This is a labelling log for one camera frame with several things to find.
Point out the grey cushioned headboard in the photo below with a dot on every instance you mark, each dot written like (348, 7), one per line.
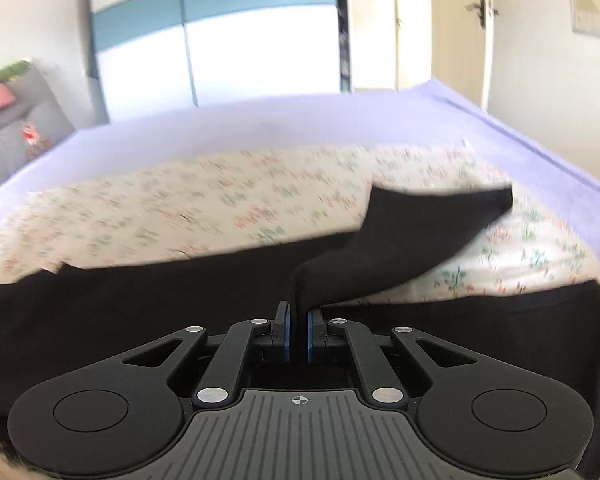
(32, 124)

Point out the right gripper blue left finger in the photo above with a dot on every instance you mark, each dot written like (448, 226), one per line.
(264, 338)

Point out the black door handle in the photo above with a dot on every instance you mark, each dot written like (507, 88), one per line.
(484, 8)

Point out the lavender bed sheet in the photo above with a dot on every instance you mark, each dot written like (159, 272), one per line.
(428, 116)

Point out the white and teal wardrobe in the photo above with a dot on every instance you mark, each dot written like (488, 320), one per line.
(157, 55)

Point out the black pants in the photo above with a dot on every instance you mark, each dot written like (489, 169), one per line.
(54, 322)

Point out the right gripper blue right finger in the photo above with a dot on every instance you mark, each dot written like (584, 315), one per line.
(332, 338)

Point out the floral cream blanket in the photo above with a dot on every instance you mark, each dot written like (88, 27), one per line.
(205, 206)

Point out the far hallway door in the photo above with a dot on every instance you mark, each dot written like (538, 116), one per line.
(390, 44)

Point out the dark shelf with items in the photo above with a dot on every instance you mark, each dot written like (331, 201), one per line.
(344, 46)

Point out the green plush toy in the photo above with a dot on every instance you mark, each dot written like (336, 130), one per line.
(12, 71)

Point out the cream open bedroom door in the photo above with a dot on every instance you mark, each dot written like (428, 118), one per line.
(462, 52)

